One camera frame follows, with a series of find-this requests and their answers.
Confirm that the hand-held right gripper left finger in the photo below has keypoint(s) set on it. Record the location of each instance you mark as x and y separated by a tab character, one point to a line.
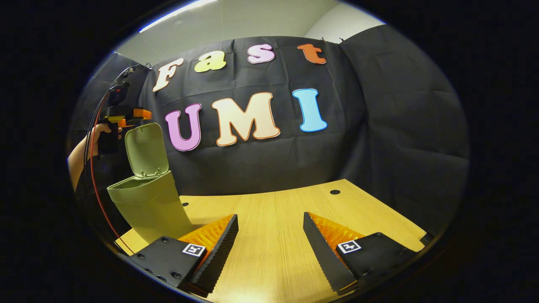
214	261

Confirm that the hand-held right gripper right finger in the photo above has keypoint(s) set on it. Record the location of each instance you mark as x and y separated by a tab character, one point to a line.
326	261

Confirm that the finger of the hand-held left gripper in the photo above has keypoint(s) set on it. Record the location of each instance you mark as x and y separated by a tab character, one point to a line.
141	114

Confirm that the green desktop garbage bin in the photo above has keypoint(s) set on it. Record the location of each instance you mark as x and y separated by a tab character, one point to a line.
147	210

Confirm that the wooden desktop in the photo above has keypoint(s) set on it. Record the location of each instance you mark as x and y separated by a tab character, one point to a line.
278	235

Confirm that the ceiling light panel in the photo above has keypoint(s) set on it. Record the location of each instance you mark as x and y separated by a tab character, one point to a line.
177	14

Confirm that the black backdrop cloth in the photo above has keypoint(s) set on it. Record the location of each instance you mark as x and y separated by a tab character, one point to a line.
261	164

